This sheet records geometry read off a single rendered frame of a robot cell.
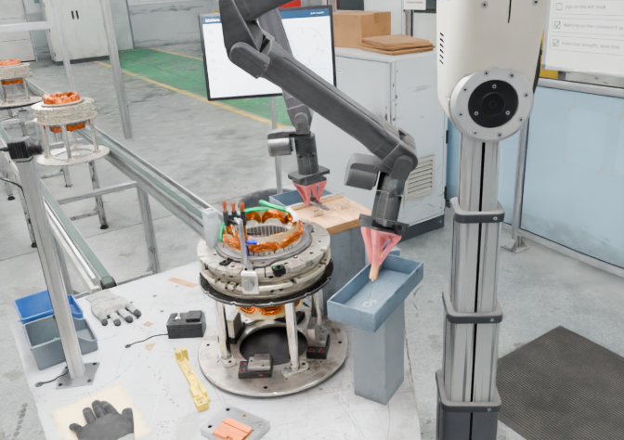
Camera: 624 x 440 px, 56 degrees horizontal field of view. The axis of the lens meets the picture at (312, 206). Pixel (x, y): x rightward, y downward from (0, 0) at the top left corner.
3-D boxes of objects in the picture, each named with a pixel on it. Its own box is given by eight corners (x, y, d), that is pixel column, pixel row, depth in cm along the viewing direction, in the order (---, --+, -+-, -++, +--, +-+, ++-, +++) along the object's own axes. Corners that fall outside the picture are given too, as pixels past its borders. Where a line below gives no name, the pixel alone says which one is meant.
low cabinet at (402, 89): (450, 226, 407) (457, 48, 362) (388, 249, 380) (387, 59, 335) (360, 187, 487) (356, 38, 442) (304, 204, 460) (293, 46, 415)
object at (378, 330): (376, 429, 126) (373, 314, 115) (332, 411, 131) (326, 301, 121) (422, 365, 145) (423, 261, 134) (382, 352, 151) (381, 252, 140)
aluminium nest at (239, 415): (201, 434, 127) (200, 426, 126) (227, 409, 134) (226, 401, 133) (244, 455, 121) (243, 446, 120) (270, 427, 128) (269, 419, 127)
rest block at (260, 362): (250, 360, 145) (249, 353, 144) (271, 359, 144) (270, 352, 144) (247, 371, 141) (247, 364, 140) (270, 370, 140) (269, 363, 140)
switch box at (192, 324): (173, 326, 167) (170, 309, 165) (207, 325, 167) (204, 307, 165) (167, 339, 161) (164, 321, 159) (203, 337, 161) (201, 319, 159)
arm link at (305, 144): (314, 133, 154) (315, 127, 159) (287, 135, 155) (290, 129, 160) (317, 158, 157) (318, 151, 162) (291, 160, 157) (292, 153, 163)
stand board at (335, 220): (282, 215, 171) (282, 207, 170) (337, 200, 179) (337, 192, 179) (318, 239, 155) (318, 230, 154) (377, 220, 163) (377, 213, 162)
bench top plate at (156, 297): (8, 323, 176) (7, 319, 176) (289, 234, 224) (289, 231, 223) (139, 734, 78) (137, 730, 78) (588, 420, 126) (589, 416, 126)
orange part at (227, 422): (212, 434, 125) (212, 431, 124) (227, 420, 129) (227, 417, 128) (238, 446, 121) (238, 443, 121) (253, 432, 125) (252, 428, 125)
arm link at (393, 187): (411, 168, 122) (404, 168, 128) (379, 161, 121) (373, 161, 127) (404, 200, 122) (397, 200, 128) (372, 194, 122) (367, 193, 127)
